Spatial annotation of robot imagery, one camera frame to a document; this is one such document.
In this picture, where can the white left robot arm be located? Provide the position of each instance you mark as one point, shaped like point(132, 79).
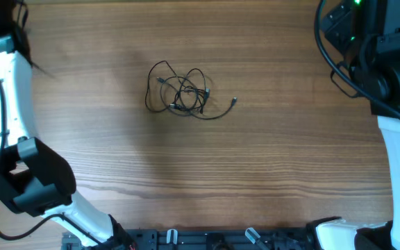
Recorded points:
point(34, 179)

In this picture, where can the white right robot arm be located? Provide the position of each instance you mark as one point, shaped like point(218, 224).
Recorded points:
point(360, 42)

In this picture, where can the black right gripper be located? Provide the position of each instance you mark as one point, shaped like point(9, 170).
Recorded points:
point(335, 24)

